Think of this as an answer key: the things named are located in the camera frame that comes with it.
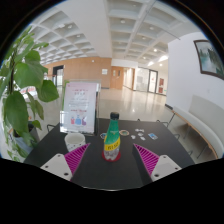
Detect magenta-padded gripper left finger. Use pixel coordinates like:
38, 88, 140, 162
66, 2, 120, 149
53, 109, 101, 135
39, 142, 91, 182

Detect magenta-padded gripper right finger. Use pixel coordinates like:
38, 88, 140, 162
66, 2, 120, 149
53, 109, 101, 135
131, 143, 183, 186

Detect green yellow label drink bottle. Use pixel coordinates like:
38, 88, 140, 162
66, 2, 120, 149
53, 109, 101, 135
102, 111, 122, 162

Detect white paper cup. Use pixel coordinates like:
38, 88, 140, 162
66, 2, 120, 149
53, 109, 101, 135
64, 132, 87, 153

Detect blue white rectangular card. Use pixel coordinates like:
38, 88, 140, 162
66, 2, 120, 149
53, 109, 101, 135
147, 132, 159, 141

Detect flat round red coaster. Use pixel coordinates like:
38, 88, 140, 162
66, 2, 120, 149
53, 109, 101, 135
101, 150, 122, 163

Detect clear acrylic sign stand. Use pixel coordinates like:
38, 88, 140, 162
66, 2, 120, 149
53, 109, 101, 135
59, 79, 101, 136

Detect green leafy potted plant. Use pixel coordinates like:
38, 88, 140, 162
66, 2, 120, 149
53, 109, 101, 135
0, 25, 60, 163

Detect dark framed landscape painting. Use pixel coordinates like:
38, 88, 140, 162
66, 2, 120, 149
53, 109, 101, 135
193, 39, 224, 81

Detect recessed ceiling lights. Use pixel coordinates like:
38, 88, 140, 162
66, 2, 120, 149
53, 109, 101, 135
58, 18, 169, 67

